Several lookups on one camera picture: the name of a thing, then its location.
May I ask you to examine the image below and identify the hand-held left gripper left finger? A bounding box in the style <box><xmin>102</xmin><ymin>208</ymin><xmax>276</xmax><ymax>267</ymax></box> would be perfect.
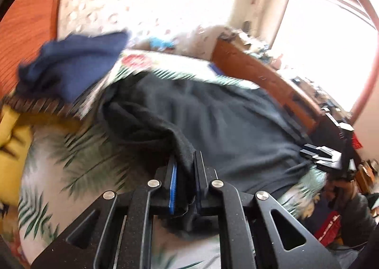
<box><xmin>31</xmin><ymin>155</ymin><xmax>178</xmax><ymax>269</ymax></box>

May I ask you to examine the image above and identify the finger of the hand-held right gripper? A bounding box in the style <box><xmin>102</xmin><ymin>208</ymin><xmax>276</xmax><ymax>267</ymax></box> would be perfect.
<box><xmin>314</xmin><ymin>157</ymin><xmax>344</xmax><ymax>171</ymax></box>
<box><xmin>300</xmin><ymin>143</ymin><xmax>336</xmax><ymax>159</ymax></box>

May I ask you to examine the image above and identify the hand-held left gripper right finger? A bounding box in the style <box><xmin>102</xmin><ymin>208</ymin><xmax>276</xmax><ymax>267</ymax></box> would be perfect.
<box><xmin>194</xmin><ymin>151</ymin><xmax>339</xmax><ymax>269</ymax></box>

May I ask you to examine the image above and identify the black printed t-shirt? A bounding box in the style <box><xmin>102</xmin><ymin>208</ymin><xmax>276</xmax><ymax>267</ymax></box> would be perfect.
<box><xmin>96</xmin><ymin>72</ymin><xmax>311</xmax><ymax>237</ymax></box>

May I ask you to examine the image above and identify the red bag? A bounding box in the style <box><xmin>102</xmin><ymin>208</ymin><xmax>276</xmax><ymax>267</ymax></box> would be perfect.
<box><xmin>314</xmin><ymin>211</ymin><xmax>342</xmax><ymax>246</ymax></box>

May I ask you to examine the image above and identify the assorted shelf clutter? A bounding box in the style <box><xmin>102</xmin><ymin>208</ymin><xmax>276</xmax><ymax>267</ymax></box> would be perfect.
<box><xmin>219</xmin><ymin>20</ymin><xmax>353</xmax><ymax>118</ymax></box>

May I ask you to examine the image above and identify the palm leaf print cloth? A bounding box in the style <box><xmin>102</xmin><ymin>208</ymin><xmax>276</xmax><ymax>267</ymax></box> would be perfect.
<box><xmin>18</xmin><ymin>68</ymin><xmax>326</xmax><ymax>269</ymax></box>

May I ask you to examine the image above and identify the wooden cabinet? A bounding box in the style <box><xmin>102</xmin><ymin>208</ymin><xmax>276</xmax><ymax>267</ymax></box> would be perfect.
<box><xmin>212</xmin><ymin>36</ymin><xmax>326</xmax><ymax>133</ymax></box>

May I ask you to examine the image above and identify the window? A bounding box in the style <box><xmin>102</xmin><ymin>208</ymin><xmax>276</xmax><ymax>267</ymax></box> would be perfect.
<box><xmin>269</xmin><ymin>0</ymin><xmax>376</xmax><ymax>116</ymax></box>

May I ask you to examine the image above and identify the light blue cloth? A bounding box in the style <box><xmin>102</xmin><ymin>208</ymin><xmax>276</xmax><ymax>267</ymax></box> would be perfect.
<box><xmin>148</xmin><ymin>36</ymin><xmax>176</xmax><ymax>51</ymax></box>

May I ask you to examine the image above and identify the navy blue garment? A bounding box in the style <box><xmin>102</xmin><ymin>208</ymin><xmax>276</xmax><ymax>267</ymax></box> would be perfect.
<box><xmin>16</xmin><ymin>31</ymin><xmax>131</xmax><ymax>104</ymax></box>

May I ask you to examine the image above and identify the yellow plush toy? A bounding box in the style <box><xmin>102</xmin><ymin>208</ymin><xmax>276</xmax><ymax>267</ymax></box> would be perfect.
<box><xmin>0</xmin><ymin>105</ymin><xmax>80</xmax><ymax>207</ymax></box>

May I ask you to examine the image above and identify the wooden slatted wardrobe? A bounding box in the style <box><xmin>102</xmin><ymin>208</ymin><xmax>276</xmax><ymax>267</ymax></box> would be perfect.
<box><xmin>0</xmin><ymin>0</ymin><xmax>72</xmax><ymax>101</ymax></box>

